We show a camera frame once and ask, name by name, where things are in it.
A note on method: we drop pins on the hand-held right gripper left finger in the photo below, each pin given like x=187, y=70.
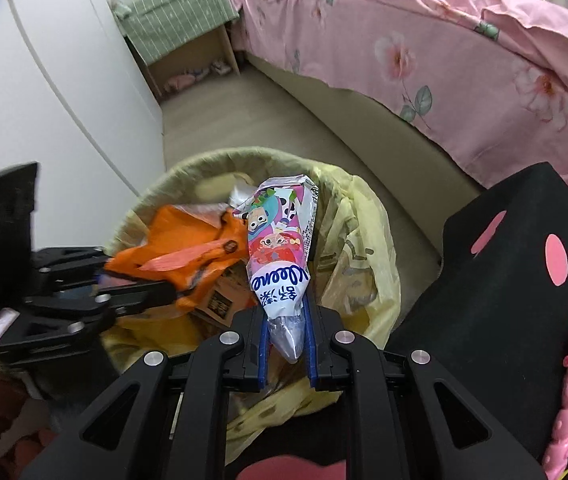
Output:
x=263, y=355

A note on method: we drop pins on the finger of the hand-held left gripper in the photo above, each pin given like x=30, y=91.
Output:
x=114, y=297
x=64, y=262

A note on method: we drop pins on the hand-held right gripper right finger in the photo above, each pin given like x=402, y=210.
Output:
x=311, y=350

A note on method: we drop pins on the orange snack packet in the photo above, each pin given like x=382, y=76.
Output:
x=179, y=240

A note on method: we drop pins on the colourful cartoon tissue packet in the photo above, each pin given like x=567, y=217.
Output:
x=279, y=260

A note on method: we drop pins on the bin with yellow liner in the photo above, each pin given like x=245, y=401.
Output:
x=358, y=240

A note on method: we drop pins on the beige waste basket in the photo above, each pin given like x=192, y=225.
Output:
x=189, y=160

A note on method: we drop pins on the brown printed packet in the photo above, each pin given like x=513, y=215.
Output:
x=224, y=300

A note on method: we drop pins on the white wardrobe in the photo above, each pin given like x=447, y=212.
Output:
x=39, y=85

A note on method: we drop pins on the silver wrapper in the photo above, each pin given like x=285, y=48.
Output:
x=241, y=196

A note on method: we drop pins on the pink slipper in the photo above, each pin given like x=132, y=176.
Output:
x=181, y=82

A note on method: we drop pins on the wooden nightstand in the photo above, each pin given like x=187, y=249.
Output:
x=189, y=55

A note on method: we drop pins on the beige bed base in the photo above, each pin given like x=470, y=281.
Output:
x=363, y=110

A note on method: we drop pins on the green striped cloth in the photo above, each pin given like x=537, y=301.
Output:
x=179, y=10

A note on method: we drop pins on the pink floral quilt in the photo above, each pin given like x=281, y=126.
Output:
x=413, y=35

